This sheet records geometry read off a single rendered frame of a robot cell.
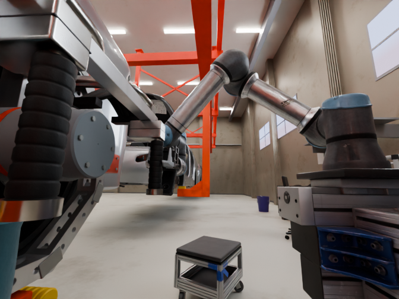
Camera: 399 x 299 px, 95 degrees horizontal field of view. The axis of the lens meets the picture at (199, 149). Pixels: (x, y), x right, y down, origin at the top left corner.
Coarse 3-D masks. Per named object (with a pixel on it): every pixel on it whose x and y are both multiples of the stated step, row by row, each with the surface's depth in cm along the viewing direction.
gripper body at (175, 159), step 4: (164, 148) 60; (168, 148) 60; (172, 148) 60; (176, 148) 65; (164, 152) 60; (168, 152) 60; (172, 152) 59; (176, 152) 61; (164, 156) 60; (172, 156) 59; (176, 156) 63; (172, 160) 59; (176, 160) 63; (180, 164) 69; (164, 168) 59; (168, 168) 58
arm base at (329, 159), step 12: (336, 144) 52; (348, 144) 50; (360, 144) 48; (372, 144) 48; (336, 156) 51; (348, 156) 49; (360, 156) 47; (372, 156) 46; (384, 156) 47; (324, 168) 54; (336, 168) 50
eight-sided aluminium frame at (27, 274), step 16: (80, 96) 56; (80, 192) 56; (96, 192) 56; (64, 208) 51; (80, 208) 51; (64, 224) 47; (80, 224) 50; (48, 240) 45; (64, 240) 44; (32, 256) 39; (48, 256) 40; (16, 272) 34; (32, 272) 37; (48, 272) 40; (16, 288) 34
